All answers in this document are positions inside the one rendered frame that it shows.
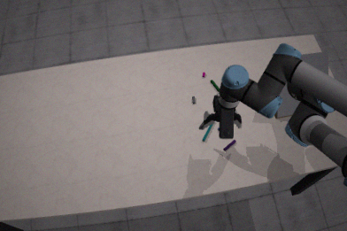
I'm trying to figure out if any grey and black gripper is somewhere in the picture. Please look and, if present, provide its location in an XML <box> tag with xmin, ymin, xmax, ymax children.
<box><xmin>199</xmin><ymin>95</ymin><xmax>242</xmax><ymax>129</ymax></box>

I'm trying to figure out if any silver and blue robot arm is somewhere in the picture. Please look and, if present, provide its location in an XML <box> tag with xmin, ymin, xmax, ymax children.
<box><xmin>217</xmin><ymin>43</ymin><xmax>347</xmax><ymax>187</ymax></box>

